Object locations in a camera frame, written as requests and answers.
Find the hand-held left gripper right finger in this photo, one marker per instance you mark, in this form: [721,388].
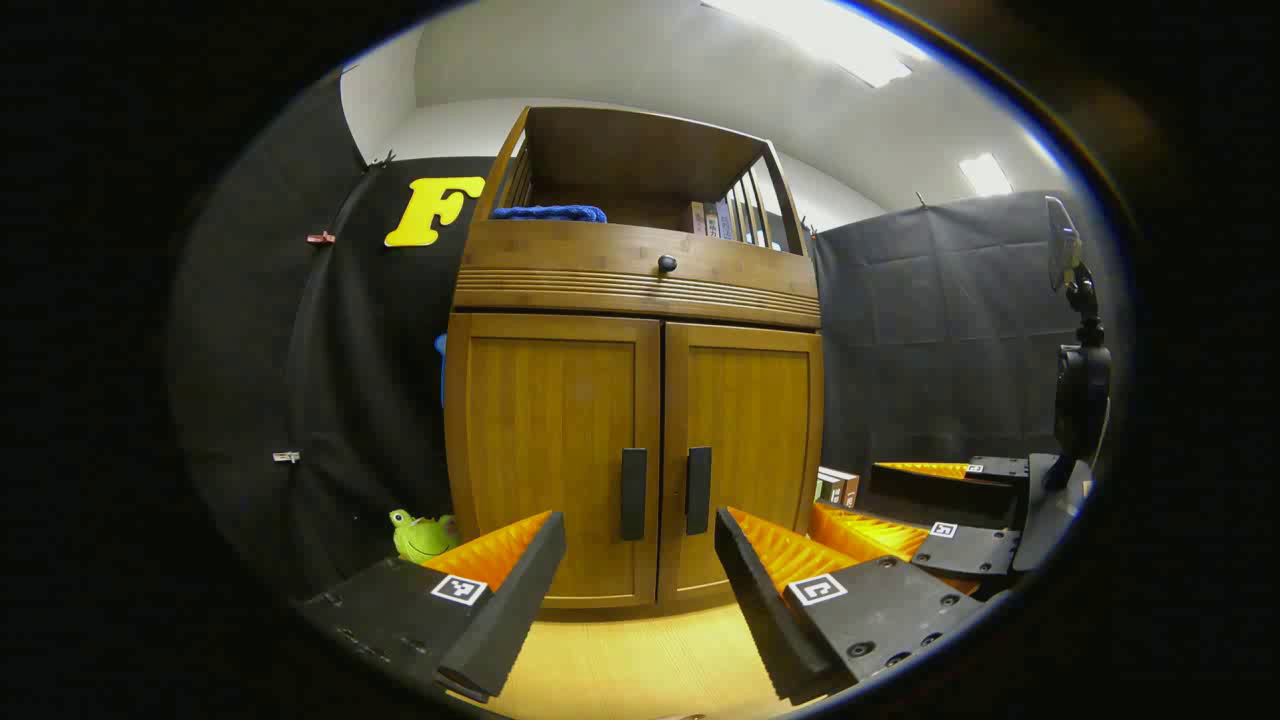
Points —
[750,600]

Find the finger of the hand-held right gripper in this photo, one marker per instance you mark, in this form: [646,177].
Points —
[970,550]
[940,495]

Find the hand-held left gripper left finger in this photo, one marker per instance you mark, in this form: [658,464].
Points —
[520,590]

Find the wooden cabinet door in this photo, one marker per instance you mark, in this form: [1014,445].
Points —
[550,430]
[760,430]

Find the wooden double-door shoe cabinet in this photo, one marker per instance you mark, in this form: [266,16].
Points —
[640,150]

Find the wooden cabinet drawer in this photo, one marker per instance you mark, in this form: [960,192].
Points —
[560,265]

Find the brown hardcover book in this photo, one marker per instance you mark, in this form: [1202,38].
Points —
[850,490]

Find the green frog plush toy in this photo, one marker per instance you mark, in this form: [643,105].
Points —
[422,538]

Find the dark hardcover book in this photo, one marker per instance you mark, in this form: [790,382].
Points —
[828,488]

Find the black backdrop cloth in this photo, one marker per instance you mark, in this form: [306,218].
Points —
[370,380]
[940,330]

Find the small ceiling light panel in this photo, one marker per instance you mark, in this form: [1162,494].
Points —
[986,175]

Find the tan small book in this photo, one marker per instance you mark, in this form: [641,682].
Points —
[712,220]

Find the brown small book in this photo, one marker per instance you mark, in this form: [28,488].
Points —
[697,218]

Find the blue knitted cloth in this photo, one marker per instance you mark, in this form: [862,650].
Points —
[548,213]

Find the red clip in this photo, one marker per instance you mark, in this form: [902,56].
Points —
[320,238]

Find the large ceiling light panel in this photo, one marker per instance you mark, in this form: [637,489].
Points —
[840,35]

